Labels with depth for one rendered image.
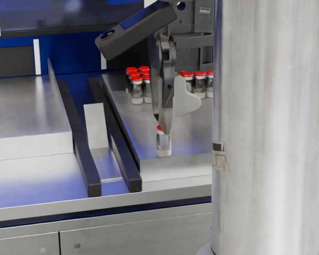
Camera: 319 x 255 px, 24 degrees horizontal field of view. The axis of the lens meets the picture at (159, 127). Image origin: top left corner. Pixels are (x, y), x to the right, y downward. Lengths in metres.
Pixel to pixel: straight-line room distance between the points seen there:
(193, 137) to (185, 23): 0.22
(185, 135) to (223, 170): 0.62
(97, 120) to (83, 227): 0.41
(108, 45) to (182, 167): 0.20
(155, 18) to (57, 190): 0.27
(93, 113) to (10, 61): 0.33
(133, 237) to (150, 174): 0.51
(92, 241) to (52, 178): 0.48
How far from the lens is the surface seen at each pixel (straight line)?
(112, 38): 1.00
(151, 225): 1.53
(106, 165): 1.08
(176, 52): 1.02
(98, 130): 1.13
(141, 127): 1.19
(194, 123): 1.21
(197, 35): 1.02
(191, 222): 1.55
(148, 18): 1.00
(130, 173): 1.01
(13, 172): 1.08
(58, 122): 1.22
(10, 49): 1.41
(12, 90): 1.36
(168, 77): 1.00
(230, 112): 0.53
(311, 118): 0.53
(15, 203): 1.00
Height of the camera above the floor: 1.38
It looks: 25 degrees down
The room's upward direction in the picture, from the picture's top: straight up
